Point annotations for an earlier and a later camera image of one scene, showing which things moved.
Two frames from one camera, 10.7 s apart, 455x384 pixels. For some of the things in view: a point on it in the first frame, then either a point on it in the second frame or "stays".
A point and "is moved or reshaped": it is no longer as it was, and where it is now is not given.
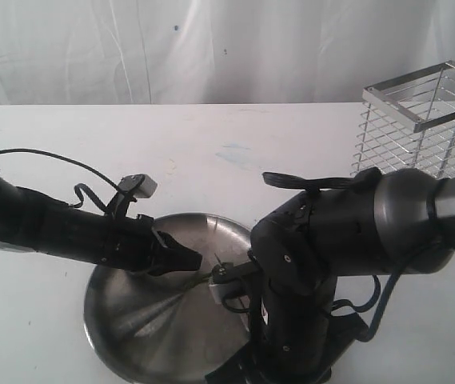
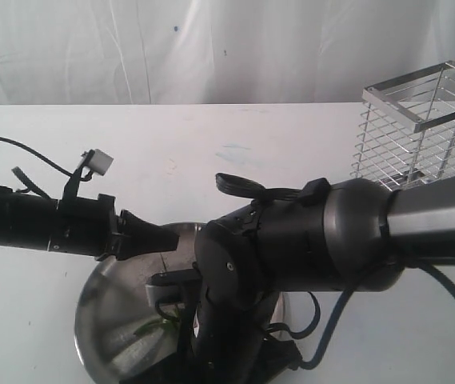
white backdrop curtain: [210, 52] stays
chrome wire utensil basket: [429, 120] stays
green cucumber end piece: [190, 278] is moved or reshaped
